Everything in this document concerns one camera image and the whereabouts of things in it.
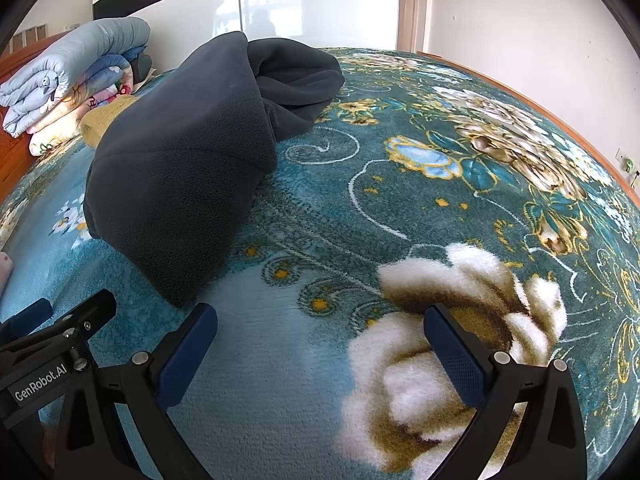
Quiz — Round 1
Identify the yellow knitted cloth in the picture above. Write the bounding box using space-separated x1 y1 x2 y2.
80 95 138 150

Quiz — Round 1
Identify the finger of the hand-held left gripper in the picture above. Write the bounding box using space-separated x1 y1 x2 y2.
0 289 117 361
0 298 54 343

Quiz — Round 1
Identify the teal floral plush blanket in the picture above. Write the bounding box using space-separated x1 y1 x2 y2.
0 47 640 480

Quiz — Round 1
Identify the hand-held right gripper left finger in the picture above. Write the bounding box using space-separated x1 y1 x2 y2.
52 302 218 480

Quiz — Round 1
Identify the orange wooden bed frame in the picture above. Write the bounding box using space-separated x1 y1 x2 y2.
415 50 640 196

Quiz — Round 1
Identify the beige door frame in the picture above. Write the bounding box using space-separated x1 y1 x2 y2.
399 0 434 54

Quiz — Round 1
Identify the folded floral print quilt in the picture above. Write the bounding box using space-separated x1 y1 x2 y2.
27 52 138 157

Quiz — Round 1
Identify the folded light blue quilt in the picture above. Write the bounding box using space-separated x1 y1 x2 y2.
0 16 152 138

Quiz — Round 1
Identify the glossy white wardrobe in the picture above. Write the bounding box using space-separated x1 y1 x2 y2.
92 0 401 73

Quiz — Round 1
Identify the dark grey fleece garment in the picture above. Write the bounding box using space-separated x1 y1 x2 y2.
82 30 347 309

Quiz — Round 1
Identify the white wall socket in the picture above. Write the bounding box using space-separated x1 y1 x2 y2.
614 147 640 181

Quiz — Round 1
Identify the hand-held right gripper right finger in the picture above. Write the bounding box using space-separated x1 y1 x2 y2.
422 302 588 480

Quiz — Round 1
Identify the orange wooden headboard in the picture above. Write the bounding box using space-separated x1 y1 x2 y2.
0 30 71 201

